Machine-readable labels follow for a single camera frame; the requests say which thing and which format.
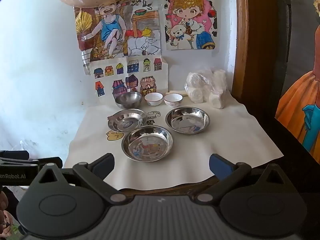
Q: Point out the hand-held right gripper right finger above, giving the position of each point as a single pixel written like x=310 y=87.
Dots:
x=220 y=167

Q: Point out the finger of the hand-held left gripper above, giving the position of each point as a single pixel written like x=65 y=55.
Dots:
x=50 y=160

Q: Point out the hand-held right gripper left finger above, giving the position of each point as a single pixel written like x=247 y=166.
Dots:
x=105 y=164

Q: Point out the round steel plate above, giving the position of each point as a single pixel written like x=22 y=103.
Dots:
x=147 y=143

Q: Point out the black metal bowl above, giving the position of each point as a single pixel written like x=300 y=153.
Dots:
x=187 y=120

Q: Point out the deep steel bowl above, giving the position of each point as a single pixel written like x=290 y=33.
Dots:
x=128 y=101

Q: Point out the white red-rimmed ceramic bowl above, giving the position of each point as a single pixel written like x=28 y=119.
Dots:
x=153 y=100
x=173 y=100

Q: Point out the person's left hand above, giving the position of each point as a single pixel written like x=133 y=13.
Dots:
x=3 y=217

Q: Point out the printed white cloth mat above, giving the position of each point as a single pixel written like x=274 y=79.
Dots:
x=225 y=145

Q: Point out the clear bag of white rolls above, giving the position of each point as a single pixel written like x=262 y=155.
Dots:
x=205 y=90

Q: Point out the coloured houses drawing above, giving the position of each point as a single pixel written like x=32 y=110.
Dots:
x=107 y=85

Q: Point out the painting of orange dress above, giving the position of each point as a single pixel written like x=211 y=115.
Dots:
x=300 y=100

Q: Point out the drawing of sitting boy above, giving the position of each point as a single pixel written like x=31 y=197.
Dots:
x=112 y=30

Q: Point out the drawing of girl with bear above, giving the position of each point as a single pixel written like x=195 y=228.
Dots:
x=190 y=17

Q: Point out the wooden door frame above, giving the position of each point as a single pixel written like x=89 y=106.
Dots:
x=250 y=42

